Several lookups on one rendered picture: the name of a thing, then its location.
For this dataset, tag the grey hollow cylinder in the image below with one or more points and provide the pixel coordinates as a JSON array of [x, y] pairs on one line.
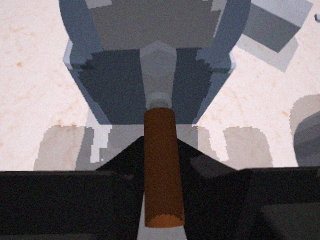
[[307, 141]]

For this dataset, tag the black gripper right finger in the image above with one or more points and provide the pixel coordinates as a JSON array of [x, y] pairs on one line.
[[220, 203]]

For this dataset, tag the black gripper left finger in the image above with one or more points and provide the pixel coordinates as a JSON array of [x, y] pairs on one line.
[[105, 202]]

